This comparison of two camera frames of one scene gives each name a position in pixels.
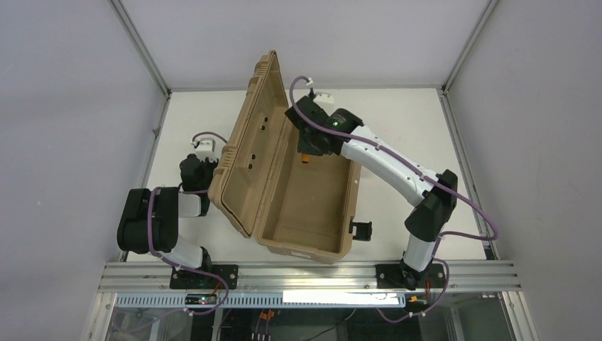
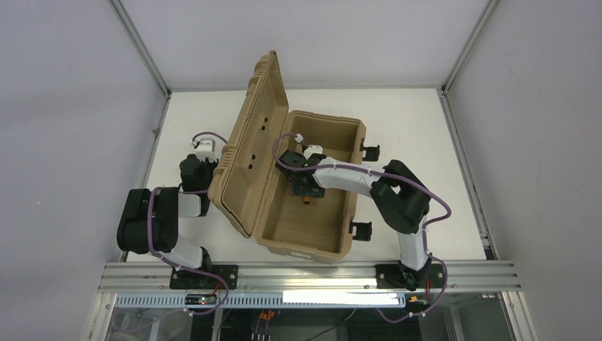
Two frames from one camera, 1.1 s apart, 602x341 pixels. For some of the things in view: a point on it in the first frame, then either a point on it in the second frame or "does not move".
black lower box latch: [363, 230] does not move
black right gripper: [309, 143] to [304, 187]
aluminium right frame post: [478, 26] does not move
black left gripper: [202, 174] does not move
